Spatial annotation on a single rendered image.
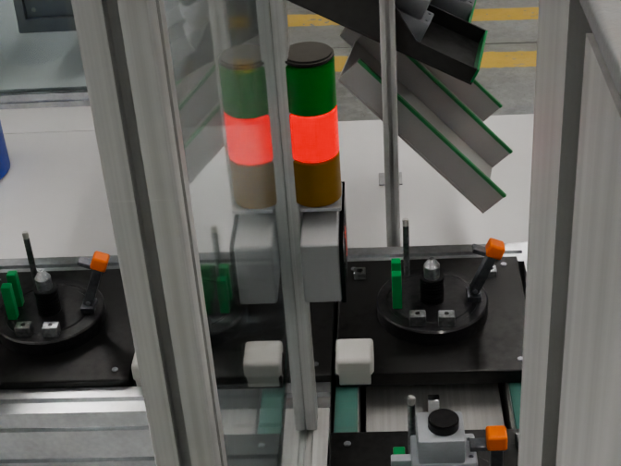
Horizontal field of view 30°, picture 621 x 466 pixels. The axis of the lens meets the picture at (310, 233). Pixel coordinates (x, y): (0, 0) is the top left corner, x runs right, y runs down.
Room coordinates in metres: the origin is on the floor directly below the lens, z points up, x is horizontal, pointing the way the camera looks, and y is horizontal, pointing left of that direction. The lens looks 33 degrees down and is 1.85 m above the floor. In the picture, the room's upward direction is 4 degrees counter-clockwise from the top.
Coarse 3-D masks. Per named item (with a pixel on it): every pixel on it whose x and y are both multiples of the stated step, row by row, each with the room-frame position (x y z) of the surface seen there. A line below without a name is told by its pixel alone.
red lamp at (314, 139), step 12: (336, 108) 1.00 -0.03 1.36; (300, 120) 0.98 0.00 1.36; (312, 120) 0.98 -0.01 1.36; (324, 120) 0.98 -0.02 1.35; (336, 120) 0.99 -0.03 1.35; (300, 132) 0.98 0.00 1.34; (312, 132) 0.98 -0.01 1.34; (324, 132) 0.98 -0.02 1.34; (336, 132) 0.99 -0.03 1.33; (300, 144) 0.98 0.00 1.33; (312, 144) 0.98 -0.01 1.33; (324, 144) 0.98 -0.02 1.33; (336, 144) 0.99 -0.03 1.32; (300, 156) 0.98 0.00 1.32; (312, 156) 0.98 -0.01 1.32; (324, 156) 0.98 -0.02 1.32
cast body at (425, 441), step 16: (416, 416) 0.86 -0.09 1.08; (432, 416) 0.84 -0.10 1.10; (448, 416) 0.84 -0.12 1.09; (416, 432) 0.85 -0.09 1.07; (432, 432) 0.83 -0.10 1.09; (448, 432) 0.83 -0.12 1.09; (464, 432) 0.83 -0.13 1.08; (416, 448) 0.84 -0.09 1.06; (432, 448) 0.82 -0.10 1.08; (448, 448) 0.82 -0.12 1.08; (464, 448) 0.82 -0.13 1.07; (400, 464) 0.84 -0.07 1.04; (416, 464) 0.82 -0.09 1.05; (432, 464) 0.82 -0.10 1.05; (448, 464) 0.82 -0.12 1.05; (464, 464) 0.82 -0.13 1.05
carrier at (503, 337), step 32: (512, 256) 1.29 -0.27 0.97; (352, 288) 1.24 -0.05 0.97; (384, 288) 1.21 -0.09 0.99; (416, 288) 1.20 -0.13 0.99; (448, 288) 1.20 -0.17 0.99; (512, 288) 1.21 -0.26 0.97; (352, 320) 1.17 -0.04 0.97; (384, 320) 1.15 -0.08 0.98; (416, 320) 1.12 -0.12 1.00; (448, 320) 1.12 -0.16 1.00; (480, 320) 1.13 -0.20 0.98; (512, 320) 1.15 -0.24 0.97; (352, 352) 1.08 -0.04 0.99; (384, 352) 1.10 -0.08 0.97; (416, 352) 1.10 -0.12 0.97; (448, 352) 1.09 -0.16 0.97; (480, 352) 1.09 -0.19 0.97; (512, 352) 1.09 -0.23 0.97; (352, 384) 1.07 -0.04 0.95; (384, 384) 1.07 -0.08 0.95; (416, 384) 1.06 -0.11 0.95
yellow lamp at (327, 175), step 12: (336, 156) 0.99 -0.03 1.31; (300, 168) 0.98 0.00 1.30; (312, 168) 0.98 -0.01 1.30; (324, 168) 0.98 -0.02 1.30; (336, 168) 0.99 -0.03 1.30; (300, 180) 0.98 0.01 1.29; (312, 180) 0.98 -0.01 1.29; (324, 180) 0.98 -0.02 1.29; (336, 180) 0.99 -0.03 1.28; (300, 192) 0.98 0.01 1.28; (312, 192) 0.98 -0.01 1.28; (324, 192) 0.98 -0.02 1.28; (336, 192) 0.98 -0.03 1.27; (300, 204) 0.98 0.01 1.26; (312, 204) 0.98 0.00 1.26; (324, 204) 0.98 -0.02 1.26
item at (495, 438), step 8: (488, 432) 0.84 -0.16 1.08; (496, 432) 0.84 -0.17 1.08; (504, 432) 0.84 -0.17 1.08; (472, 440) 0.84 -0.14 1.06; (480, 440) 0.84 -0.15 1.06; (488, 440) 0.83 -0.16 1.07; (496, 440) 0.83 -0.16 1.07; (504, 440) 0.83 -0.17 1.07; (472, 448) 0.83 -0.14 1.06; (480, 448) 0.83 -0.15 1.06; (488, 448) 0.83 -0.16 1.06; (496, 448) 0.83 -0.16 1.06; (504, 448) 0.83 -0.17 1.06; (496, 456) 0.83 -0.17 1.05; (496, 464) 0.83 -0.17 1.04
